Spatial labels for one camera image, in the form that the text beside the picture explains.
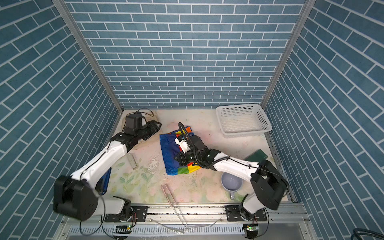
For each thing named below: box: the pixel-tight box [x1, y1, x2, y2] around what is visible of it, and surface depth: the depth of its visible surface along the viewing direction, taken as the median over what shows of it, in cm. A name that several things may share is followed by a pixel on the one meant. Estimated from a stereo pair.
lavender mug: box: [220, 172, 243, 200], surface depth 82 cm
